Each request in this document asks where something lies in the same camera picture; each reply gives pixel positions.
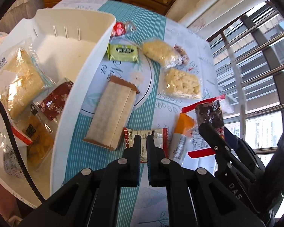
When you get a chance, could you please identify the steel window grille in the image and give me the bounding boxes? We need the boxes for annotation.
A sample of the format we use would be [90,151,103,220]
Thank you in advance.
[206,1,284,161]

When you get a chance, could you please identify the red-edged dark bar packet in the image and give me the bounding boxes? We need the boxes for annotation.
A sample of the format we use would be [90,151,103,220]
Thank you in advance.
[181,94,226,159]

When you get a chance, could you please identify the oblong puffed rice cake packet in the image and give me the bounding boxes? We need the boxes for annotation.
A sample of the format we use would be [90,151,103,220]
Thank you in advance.
[141,40,180,67]

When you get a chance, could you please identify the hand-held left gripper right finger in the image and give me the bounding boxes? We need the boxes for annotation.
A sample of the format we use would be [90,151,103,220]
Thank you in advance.
[147,135,268,227]

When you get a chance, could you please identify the green cake packet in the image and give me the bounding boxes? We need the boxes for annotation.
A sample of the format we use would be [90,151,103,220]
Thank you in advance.
[107,43,140,63]

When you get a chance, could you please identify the teal tree print tablecloth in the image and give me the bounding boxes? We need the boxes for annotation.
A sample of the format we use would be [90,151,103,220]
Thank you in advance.
[50,0,230,227]

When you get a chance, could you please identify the window frame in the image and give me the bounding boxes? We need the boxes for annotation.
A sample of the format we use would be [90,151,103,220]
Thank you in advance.
[205,0,284,227]

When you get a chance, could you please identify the brown kraft paper packet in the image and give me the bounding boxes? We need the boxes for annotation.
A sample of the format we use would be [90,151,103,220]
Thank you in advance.
[83,75,140,151]

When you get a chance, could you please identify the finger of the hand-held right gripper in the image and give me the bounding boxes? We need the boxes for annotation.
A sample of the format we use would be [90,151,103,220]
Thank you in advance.
[224,129,261,171]
[198,122,256,187]

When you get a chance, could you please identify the cream cake clear packet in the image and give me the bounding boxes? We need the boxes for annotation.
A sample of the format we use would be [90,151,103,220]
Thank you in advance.
[0,40,55,121]

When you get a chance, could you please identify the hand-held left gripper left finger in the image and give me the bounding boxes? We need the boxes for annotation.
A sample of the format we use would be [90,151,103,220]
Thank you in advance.
[19,135,141,227]

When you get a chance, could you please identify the clear packet brown pastry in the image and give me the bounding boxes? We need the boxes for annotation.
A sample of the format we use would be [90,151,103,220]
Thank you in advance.
[14,104,59,171]

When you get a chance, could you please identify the white foil snack packet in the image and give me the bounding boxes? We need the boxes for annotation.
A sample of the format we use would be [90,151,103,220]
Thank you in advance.
[123,127,169,163]

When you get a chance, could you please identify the white curtain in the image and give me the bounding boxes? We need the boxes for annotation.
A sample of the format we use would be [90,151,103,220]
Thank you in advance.
[166,0,261,43]

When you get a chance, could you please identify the black cable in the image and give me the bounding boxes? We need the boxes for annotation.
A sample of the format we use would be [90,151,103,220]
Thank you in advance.
[0,92,44,204]

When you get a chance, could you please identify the dark red sachet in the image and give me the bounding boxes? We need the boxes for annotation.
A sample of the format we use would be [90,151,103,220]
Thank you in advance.
[35,77,74,121]

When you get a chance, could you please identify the square puffed rice cake packet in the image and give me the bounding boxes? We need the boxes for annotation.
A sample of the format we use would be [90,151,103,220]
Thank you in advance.
[162,67,202,100]

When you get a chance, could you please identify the orange snack packet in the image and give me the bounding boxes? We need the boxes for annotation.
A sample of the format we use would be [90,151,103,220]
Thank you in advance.
[169,113,195,165]

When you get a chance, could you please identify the red round candy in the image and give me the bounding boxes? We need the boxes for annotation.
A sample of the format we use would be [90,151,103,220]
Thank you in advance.
[110,21,136,38]

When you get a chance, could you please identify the white plastic bin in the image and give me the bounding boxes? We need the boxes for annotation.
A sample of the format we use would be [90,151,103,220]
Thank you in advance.
[0,8,116,204]

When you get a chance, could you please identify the brown nut snack clear wrapper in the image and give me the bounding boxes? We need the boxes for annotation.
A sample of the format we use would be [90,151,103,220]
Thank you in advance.
[173,44,191,65]

